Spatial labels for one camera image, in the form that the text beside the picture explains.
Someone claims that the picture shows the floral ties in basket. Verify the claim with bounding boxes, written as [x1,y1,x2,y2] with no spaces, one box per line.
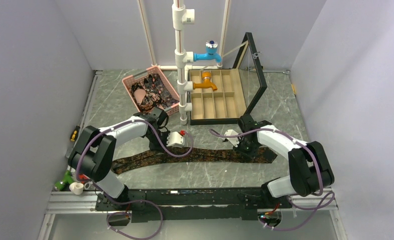
[131,73,179,113]

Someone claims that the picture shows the blue plastic faucet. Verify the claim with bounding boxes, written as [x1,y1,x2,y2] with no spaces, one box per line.
[193,40,222,64]

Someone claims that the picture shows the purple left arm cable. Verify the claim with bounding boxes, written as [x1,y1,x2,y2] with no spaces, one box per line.
[75,119,194,240]

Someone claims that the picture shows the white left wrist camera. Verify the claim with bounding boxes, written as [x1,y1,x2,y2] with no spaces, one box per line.
[166,131,186,147]

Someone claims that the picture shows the black orange key-pattern tie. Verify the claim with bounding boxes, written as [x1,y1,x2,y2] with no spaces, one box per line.
[111,147,277,175]

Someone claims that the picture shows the white pvc pipe stand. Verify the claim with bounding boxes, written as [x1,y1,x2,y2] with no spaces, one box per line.
[172,0,195,125]

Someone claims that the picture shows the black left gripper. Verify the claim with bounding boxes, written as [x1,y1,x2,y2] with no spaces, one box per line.
[146,129,173,153]

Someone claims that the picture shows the green toy tool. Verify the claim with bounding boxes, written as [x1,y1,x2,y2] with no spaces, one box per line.
[53,170,74,192]

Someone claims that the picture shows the white pipe fitting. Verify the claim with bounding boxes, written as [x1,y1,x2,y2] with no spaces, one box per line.
[69,182,84,196]

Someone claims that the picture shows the orange plastic faucet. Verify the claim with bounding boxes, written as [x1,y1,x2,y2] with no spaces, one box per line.
[193,70,218,91]

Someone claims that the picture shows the red handled wrench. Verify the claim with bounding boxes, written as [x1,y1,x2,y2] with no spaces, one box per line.
[79,173,93,191]

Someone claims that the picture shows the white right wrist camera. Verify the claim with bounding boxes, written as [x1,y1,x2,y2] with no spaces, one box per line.
[223,129,240,148]

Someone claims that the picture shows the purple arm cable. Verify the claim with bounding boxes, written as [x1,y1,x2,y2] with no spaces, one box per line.
[75,119,194,240]
[209,127,336,232]

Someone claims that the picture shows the yellow black screwdriver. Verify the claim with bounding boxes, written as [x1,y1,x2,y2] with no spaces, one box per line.
[70,125,80,142]

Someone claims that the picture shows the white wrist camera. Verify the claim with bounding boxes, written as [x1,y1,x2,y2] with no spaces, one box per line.
[223,129,240,148]
[166,131,186,147]

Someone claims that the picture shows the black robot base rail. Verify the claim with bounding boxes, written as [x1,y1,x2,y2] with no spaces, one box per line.
[95,187,291,223]

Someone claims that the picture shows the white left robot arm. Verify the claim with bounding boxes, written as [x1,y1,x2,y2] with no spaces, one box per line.
[68,107,170,210]

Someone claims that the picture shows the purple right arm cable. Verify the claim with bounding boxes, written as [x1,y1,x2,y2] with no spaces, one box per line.
[209,127,336,232]

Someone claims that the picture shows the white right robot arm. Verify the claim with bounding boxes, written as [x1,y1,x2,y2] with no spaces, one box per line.
[238,114,335,208]

